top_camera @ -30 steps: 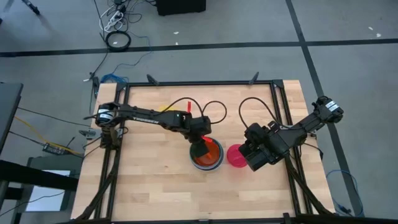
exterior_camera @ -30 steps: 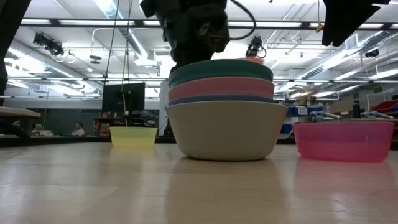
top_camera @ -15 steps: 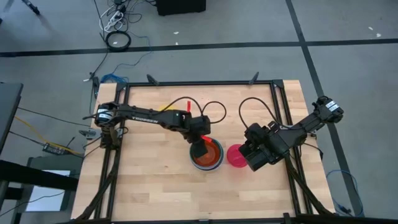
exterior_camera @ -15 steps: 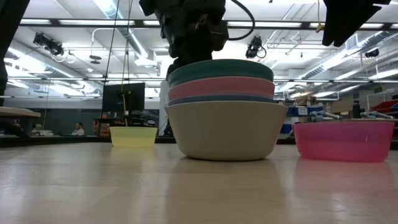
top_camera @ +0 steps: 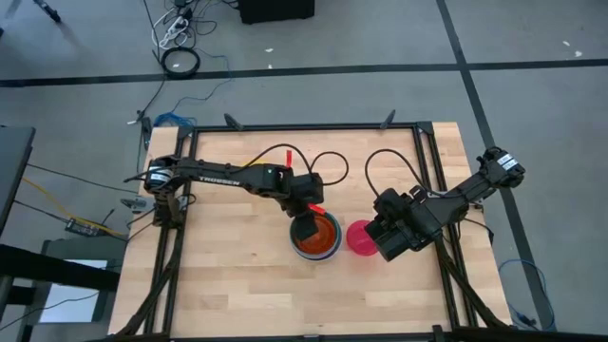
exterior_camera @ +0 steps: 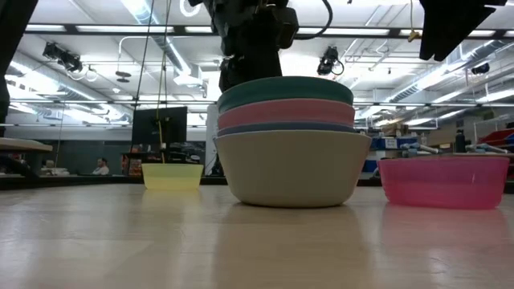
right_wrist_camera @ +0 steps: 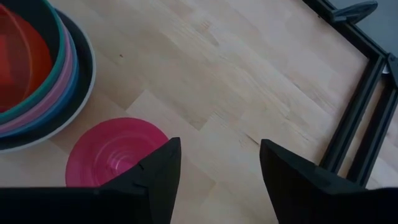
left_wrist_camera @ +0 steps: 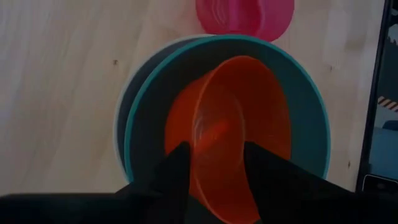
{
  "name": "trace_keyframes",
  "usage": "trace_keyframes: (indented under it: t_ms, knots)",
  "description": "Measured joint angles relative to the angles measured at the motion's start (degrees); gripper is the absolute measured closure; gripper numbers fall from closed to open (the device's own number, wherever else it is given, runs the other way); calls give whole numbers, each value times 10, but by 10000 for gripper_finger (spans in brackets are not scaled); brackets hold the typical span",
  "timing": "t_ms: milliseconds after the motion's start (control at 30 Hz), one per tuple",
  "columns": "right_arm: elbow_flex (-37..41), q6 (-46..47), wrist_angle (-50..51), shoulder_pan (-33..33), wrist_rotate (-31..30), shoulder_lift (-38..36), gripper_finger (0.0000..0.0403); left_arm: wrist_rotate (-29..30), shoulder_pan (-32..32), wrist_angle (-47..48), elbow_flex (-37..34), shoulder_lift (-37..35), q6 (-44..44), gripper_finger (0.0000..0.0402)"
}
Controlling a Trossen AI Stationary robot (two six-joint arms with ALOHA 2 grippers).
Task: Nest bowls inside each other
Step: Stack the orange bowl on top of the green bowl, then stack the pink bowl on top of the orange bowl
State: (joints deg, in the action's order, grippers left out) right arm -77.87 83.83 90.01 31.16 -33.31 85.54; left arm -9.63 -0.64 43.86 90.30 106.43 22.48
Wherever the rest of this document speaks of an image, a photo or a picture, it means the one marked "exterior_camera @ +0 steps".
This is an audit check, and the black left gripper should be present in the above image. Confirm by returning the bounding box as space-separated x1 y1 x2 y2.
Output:
187 0 300 94

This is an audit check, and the green opaque bowl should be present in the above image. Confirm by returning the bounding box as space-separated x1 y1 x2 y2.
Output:
216 75 355 115

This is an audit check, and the pink opaque bowl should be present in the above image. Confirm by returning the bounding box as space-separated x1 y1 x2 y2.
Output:
217 98 357 131

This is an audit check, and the blue opaque bowl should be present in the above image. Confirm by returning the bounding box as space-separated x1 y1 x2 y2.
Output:
217 121 358 138

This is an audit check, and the cream opaque bowl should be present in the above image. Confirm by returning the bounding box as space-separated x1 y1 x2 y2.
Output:
214 128 373 209

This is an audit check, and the white shelf board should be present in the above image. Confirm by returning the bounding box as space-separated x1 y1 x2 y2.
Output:
0 137 54 153

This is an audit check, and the white pillar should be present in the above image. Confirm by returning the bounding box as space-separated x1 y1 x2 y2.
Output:
205 104 220 177

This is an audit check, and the black monitor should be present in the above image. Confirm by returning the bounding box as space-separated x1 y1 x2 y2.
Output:
131 105 189 146

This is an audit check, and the black bottle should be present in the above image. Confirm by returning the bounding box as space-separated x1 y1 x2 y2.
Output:
455 128 468 153

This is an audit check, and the yellow translucent bowl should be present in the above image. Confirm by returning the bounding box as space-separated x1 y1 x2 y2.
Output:
141 162 205 191

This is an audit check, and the blue box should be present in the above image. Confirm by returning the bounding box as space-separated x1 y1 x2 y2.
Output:
369 136 419 151

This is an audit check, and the magenta translucent bowl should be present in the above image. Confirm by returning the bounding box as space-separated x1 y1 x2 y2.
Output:
377 156 512 211

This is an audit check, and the person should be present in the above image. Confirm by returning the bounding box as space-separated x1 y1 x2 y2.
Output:
92 157 111 177

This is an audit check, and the black overhead camera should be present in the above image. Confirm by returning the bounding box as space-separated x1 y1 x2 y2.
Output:
470 62 492 76
316 45 345 77
42 41 84 74

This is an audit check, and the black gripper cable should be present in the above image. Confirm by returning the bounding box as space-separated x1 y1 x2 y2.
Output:
295 0 334 42

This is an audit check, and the black overhead rail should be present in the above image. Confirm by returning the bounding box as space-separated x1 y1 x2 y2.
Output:
23 23 514 39

